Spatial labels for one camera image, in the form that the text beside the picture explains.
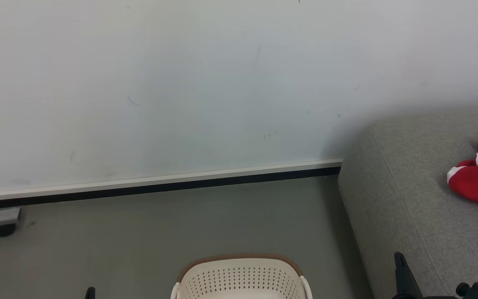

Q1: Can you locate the grey fabric sofa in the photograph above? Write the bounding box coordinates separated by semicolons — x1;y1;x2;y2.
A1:
337;109;478;299

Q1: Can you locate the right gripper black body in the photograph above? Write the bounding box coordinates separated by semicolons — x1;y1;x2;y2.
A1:
390;293;459;299

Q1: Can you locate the white and black baseboard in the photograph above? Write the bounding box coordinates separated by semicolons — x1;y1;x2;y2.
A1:
0;158;343;211

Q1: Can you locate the cream perforated laundry basket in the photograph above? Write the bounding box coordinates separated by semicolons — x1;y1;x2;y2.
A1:
171;253;313;299

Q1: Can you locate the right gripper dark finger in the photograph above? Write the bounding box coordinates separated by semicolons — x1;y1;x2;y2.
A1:
394;252;424;299

